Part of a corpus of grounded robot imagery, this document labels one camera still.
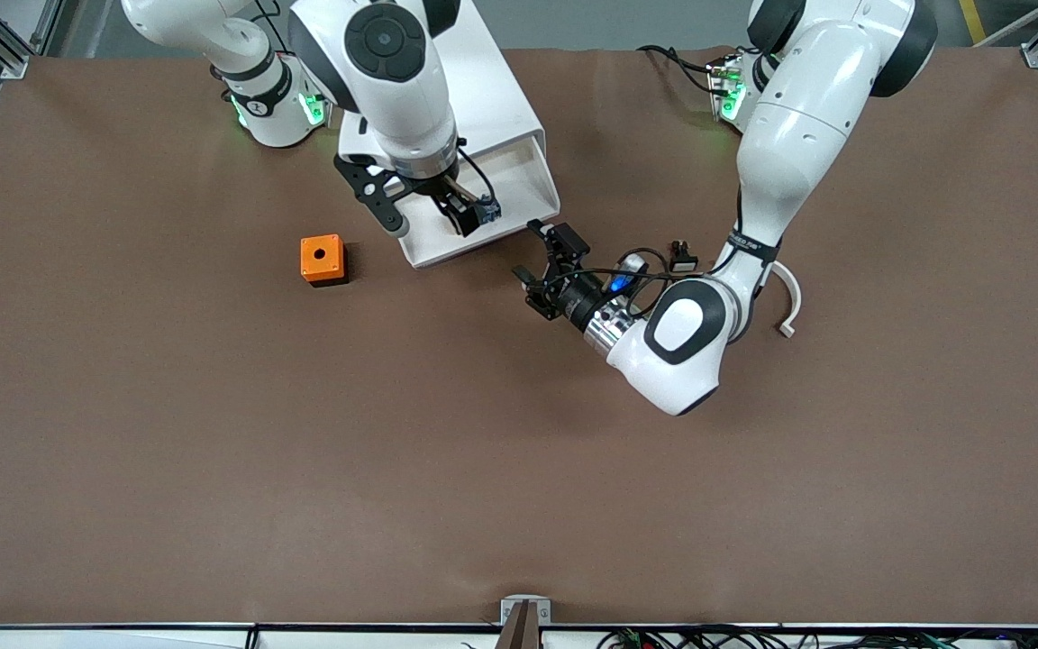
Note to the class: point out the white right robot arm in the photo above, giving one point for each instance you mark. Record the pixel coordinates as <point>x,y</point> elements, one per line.
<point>393,81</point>

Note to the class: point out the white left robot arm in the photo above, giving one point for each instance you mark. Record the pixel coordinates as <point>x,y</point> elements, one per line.
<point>798,135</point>

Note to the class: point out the grey metal table bracket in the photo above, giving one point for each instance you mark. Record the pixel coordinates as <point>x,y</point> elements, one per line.
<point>525,608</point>

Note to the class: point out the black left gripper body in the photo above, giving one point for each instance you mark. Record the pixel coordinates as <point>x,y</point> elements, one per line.
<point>576,299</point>

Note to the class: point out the black push button switch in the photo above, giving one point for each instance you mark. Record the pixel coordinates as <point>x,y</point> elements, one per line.
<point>683,261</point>

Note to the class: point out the orange button with black base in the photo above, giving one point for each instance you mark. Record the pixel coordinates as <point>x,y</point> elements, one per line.
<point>487,213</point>

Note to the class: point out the orange box with hole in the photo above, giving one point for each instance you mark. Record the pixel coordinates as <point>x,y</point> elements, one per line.
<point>321,257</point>

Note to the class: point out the white curved plastic bracket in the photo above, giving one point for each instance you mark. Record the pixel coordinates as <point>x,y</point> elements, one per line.
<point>792,297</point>

